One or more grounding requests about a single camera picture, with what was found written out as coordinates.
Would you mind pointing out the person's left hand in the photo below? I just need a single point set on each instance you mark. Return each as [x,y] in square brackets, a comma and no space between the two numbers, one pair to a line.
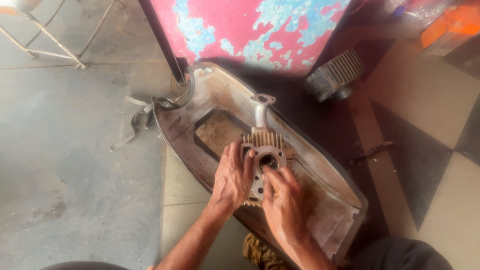
[230,180]

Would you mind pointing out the person's right hand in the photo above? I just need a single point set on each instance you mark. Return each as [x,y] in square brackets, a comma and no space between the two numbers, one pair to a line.
[285,210]

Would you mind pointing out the finned metal engine cylinder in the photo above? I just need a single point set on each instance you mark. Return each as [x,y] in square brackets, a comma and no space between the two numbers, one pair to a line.
[267,141]

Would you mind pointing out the yellow brown rag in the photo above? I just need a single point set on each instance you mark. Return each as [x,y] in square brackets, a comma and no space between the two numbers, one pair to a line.
[260,253]

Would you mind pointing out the black rubber edge trim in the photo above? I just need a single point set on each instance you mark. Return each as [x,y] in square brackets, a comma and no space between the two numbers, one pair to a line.
[165,103]

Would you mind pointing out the person's right leg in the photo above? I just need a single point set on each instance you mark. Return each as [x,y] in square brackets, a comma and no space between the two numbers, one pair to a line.
[401,257]

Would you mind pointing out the person's leg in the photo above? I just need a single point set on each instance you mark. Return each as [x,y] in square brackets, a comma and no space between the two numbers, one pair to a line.
[84,266]
[401,257]

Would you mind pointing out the grey finned engine cylinder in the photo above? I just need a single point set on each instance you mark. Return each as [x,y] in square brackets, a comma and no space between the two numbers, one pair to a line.
[333,77]

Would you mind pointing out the red blue peeling painted panel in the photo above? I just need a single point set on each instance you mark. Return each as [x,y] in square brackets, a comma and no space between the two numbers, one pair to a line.
[240,26]

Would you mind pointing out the person's left leg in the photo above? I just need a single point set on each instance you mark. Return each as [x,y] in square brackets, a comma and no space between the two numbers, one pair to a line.
[84,266]

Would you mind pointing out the clear plastic bag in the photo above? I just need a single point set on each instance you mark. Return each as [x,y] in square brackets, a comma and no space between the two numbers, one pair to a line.
[420,13]

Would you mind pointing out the orange box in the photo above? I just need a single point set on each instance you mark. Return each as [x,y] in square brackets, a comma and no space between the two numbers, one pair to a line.
[452,30]

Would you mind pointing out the black metal post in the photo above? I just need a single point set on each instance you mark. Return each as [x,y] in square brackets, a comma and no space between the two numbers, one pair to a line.
[165,41]

